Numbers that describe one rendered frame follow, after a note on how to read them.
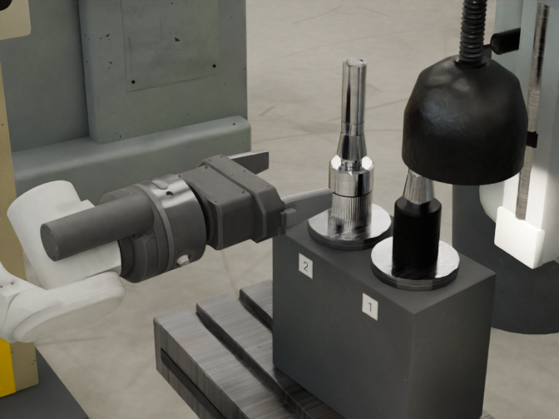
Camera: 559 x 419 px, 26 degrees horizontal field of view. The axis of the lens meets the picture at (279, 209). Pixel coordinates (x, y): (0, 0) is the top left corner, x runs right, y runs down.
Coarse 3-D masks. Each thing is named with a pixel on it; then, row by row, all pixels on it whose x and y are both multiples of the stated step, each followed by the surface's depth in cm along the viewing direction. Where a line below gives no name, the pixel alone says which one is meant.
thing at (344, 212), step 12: (336, 180) 126; (360, 180) 125; (372, 180) 127; (336, 192) 126; (348, 192) 126; (360, 192) 126; (372, 192) 128; (336, 204) 127; (348, 204) 126; (360, 204) 127; (372, 204) 129; (336, 216) 128; (348, 216) 127; (360, 216) 127; (348, 228) 128; (360, 228) 128
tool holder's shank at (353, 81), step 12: (348, 60) 122; (360, 60) 122; (348, 72) 121; (360, 72) 120; (348, 84) 121; (360, 84) 121; (348, 96) 122; (360, 96) 122; (348, 108) 122; (360, 108) 122; (348, 120) 123; (360, 120) 123; (348, 132) 124; (360, 132) 124; (348, 144) 124; (360, 144) 124; (348, 156) 125; (360, 156) 125
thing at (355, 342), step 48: (288, 240) 130; (336, 240) 126; (384, 240) 126; (288, 288) 132; (336, 288) 125; (384, 288) 120; (432, 288) 120; (480, 288) 122; (288, 336) 136; (336, 336) 128; (384, 336) 121; (432, 336) 120; (480, 336) 125; (336, 384) 131; (384, 384) 124; (432, 384) 123; (480, 384) 129
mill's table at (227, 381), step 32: (256, 288) 155; (160, 320) 148; (192, 320) 148; (224, 320) 148; (256, 320) 148; (160, 352) 150; (192, 352) 143; (224, 352) 143; (256, 352) 143; (192, 384) 143; (224, 384) 137; (256, 384) 137; (288, 384) 137; (224, 416) 138; (256, 416) 132; (288, 416) 132; (320, 416) 132
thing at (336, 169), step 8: (336, 160) 127; (368, 160) 127; (336, 168) 125; (344, 168) 125; (352, 168) 125; (360, 168) 125; (368, 168) 125; (336, 176) 125; (344, 176) 125; (352, 176) 125; (360, 176) 125; (368, 176) 126
